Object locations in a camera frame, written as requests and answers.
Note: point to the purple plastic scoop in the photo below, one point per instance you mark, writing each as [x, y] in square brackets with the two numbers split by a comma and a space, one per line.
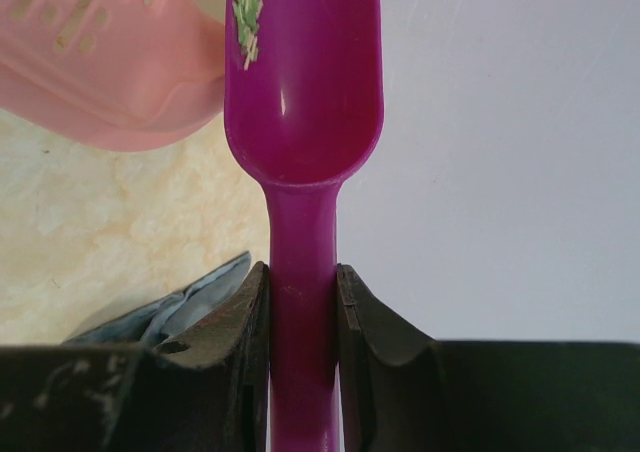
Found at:
[302, 172]

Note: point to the pink litter box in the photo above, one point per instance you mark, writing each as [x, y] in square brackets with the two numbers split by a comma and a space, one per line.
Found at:
[132, 75]

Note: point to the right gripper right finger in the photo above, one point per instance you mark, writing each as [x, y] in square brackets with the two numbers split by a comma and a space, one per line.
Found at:
[382, 359]

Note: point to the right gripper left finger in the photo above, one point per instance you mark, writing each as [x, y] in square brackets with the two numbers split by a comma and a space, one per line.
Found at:
[218, 375]

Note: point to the green litter pellets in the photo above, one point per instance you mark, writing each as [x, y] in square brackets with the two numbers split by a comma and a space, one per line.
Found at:
[246, 14]

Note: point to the blue cloth in corner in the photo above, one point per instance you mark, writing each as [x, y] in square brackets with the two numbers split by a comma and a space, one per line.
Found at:
[158, 321]

